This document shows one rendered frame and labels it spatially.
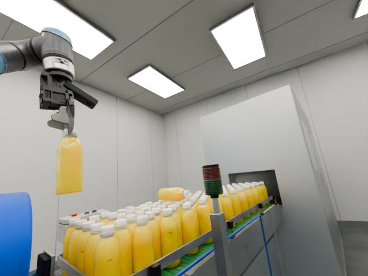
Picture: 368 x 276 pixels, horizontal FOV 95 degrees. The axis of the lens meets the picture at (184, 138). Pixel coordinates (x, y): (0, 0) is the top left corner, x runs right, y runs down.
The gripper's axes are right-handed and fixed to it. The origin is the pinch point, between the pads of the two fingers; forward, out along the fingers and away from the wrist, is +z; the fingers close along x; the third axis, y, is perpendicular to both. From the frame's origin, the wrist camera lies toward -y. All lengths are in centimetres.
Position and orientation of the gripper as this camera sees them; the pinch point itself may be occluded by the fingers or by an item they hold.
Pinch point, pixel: (69, 132)
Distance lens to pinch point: 68.3
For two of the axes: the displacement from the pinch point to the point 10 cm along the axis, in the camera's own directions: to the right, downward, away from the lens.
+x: 7.2, -2.6, -6.5
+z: 1.8, 9.7, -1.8
